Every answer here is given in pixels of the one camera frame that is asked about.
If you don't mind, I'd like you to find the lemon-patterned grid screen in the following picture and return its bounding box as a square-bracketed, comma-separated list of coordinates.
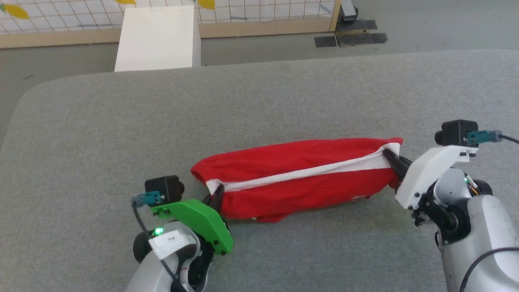
[0, 0, 342, 49]

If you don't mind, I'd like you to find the red garment with white stripe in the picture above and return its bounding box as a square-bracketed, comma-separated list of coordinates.
[190, 137, 404, 223]

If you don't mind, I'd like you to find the long black floor mat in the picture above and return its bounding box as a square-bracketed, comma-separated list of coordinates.
[335, 32, 388, 47]

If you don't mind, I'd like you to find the lemon print grid screen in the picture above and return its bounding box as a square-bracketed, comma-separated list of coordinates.
[0, 0, 337, 34]

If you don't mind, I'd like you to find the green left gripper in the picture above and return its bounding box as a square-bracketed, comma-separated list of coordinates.
[150, 185, 235, 256]

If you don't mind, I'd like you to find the grey fabric sofa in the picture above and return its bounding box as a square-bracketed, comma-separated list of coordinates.
[0, 49, 519, 292]

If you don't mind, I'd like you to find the metal screen foot bar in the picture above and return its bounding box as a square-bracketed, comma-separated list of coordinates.
[340, 0, 358, 23]

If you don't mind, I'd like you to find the left camera cable teal plug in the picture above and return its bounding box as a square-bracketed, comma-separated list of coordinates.
[131, 191, 184, 292]

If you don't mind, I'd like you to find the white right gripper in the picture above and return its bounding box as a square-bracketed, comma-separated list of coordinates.
[383, 146, 478, 210]

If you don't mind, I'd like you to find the right camera cable teal plug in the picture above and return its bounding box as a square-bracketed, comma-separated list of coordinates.
[466, 130, 519, 145]

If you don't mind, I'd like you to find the white box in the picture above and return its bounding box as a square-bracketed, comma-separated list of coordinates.
[114, 6, 202, 73]

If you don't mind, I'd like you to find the camera cable teal plug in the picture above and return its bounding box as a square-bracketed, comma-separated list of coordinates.
[131, 191, 184, 292]
[466, 130, 519, 145]

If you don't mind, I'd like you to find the black floor mat under foot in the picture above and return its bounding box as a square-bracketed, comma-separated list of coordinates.
[337, 19, 378, 31]

